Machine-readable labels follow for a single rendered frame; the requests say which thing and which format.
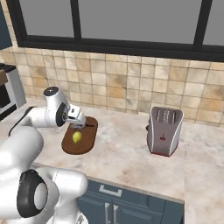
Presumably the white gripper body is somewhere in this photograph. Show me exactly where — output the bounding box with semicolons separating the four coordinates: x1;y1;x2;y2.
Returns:
66;111;88;126

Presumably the grey fish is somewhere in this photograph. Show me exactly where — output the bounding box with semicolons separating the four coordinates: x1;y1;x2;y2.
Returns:
70;123;95;130

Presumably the yellow lemon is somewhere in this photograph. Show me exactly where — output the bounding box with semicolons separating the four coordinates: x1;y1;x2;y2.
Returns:
72;130;83;144

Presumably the brown wooden cutting board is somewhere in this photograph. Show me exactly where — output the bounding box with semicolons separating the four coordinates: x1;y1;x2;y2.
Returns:
60;115;99;156

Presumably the silver oven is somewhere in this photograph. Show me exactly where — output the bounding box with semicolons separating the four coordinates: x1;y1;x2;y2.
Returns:
0;63;27;121

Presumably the black framed window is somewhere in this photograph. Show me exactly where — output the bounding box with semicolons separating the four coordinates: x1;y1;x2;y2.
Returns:
5;0;224;63

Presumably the silver and red toaster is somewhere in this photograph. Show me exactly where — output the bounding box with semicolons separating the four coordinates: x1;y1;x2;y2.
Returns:
145;106;185;158

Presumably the dark blue cupboard door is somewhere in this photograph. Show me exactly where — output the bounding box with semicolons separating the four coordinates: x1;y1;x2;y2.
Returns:
76;196;114;224
111;203;165;224

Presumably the dark blue drawer front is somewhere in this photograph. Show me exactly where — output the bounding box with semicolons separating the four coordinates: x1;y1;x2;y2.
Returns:
87;178;168;216

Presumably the narrow dark blue cupboard panel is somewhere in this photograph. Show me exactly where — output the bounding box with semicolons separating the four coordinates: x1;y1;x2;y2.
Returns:
167;199;186;224

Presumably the silver drawer handle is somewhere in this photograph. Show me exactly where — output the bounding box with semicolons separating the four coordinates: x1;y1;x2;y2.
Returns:
98;184;123;198

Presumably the silver cupboard door handle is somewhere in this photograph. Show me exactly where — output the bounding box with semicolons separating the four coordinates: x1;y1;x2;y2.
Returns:
104;202;111;224
112;204;120;224

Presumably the dark blue wall cupboard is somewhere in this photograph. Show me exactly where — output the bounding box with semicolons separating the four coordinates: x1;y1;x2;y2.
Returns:
0;0;13;51

